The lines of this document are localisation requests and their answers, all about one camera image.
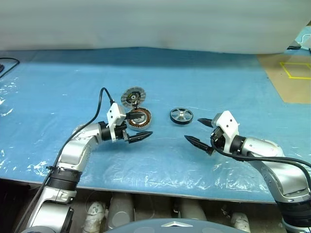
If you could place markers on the copper-wound motor stator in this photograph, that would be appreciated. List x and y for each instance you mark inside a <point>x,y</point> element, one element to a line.
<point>143,123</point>

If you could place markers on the white foam backdrop sheet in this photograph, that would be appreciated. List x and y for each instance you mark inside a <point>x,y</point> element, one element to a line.
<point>145,24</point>

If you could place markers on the silver toothed motor rotor disc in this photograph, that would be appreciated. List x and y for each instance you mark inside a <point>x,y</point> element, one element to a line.
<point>128,97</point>

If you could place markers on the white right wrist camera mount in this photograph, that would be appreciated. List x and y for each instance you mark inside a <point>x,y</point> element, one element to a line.
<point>227,123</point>

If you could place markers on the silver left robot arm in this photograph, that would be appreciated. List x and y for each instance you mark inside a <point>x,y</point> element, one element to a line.
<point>73,150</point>

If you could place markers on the white robot foot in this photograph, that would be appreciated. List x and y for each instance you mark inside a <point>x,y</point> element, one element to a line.
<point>239,219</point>
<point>94,211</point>

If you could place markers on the grey rounded robot leg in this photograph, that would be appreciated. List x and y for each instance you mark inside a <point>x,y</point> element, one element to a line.
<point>192,208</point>
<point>121,208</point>

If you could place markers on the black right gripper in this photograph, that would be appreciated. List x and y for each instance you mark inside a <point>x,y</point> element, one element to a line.
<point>218,140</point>

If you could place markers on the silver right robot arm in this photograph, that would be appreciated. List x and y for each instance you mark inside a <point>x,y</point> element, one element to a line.
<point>279,174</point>

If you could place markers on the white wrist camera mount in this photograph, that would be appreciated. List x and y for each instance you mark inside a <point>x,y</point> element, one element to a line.
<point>227,123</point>
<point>116,114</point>

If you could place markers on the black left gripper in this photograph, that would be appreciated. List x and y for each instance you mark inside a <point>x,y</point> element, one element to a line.
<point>120,133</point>

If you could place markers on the blue plastic table sheet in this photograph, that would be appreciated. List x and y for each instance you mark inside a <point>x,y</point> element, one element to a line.
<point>194,80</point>

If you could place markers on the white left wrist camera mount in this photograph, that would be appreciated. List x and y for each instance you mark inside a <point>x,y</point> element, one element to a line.
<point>116,114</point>

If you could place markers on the brown cardboard board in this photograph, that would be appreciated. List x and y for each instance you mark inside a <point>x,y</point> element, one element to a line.
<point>272,72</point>

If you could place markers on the grey robot torso with logo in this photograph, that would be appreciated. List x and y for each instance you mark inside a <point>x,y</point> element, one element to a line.
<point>145,227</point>

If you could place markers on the black spoked motor cap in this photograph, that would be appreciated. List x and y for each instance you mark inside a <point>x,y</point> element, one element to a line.
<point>181,116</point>

